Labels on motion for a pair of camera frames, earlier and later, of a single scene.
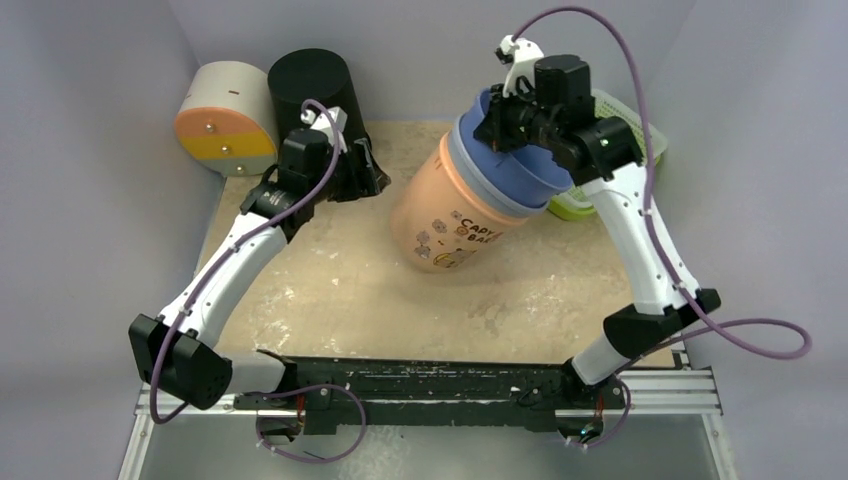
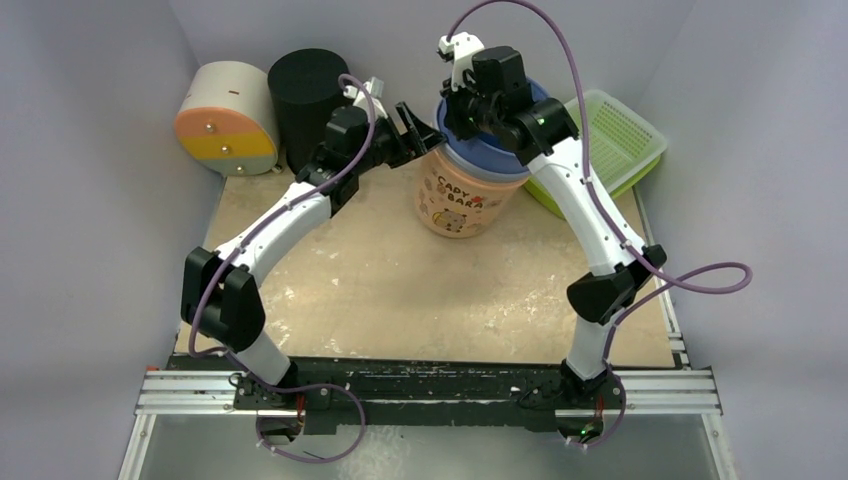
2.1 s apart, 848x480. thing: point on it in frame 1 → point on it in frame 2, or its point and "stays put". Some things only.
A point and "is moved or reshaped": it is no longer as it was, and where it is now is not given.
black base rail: (513, 393) stays put
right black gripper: (500, 124) → (465, 110)
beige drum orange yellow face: (227, 122) stays put
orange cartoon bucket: (437, 227) is moved or reshaped
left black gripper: (368, 180) → (419, 139)
